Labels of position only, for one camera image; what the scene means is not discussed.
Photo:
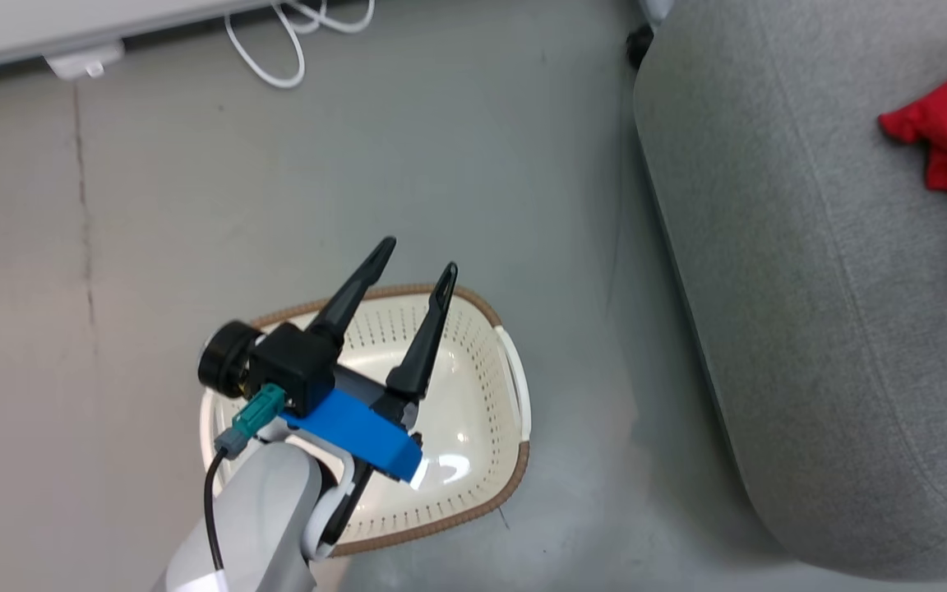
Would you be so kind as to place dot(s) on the grey fabric sofa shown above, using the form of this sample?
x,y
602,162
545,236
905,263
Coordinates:
x,y
810,288

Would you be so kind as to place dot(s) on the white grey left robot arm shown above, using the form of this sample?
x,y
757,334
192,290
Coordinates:
x,y
260,510

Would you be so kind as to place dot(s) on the white power adapter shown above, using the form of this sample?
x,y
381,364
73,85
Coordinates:
x,y
83,62

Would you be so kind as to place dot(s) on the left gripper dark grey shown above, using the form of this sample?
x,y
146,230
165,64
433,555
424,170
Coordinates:
x,y
375,395

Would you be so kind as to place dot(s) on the blue left camera mount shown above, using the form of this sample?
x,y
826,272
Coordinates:
x,y
358,432

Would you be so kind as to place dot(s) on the teal left camera connector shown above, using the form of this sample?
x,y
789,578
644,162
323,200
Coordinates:
x,y
258,415

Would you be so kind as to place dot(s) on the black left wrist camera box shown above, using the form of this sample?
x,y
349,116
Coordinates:
x,y
297,366

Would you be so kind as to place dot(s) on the cream laundry basket brown rim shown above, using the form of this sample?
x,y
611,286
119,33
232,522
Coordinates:
x,y
465,395

